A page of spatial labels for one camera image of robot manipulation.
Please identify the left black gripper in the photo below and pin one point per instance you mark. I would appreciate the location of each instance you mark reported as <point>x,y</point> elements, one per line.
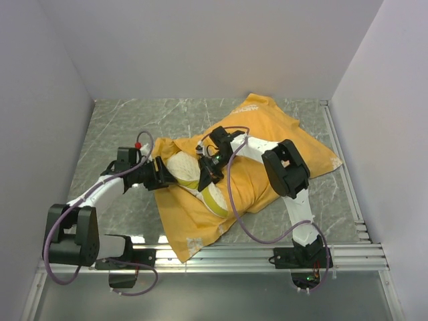
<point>165,176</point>

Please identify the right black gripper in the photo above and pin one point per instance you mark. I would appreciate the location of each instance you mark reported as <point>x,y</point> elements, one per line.
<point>206,176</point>

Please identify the cream pillow yellow trim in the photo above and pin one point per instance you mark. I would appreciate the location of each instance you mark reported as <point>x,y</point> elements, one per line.
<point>185,169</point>

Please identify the blue and orange pillowcase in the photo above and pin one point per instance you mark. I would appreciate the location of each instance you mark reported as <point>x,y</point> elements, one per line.
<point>193,219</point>

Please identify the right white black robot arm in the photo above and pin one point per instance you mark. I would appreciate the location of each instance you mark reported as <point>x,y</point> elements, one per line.
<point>288,176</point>

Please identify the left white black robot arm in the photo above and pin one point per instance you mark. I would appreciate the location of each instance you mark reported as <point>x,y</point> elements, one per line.
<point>72,236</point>

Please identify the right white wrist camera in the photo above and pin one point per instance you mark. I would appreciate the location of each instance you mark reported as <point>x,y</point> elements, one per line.
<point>202,150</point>

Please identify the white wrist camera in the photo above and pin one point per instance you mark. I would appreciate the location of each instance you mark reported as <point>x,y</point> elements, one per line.
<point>202,150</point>
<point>144,152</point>

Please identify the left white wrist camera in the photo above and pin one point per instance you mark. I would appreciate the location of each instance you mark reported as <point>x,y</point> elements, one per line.
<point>144,152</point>

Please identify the aluminium mounting rail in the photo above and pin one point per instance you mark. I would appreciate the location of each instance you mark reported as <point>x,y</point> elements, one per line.
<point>253,257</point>

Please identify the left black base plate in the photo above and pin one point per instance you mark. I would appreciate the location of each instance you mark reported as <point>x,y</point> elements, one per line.
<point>136,258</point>

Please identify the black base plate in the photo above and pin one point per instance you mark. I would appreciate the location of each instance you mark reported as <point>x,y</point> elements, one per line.
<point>300,258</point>
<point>136,258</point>

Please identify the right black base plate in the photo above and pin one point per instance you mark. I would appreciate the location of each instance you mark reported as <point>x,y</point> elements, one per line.
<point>300,258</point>

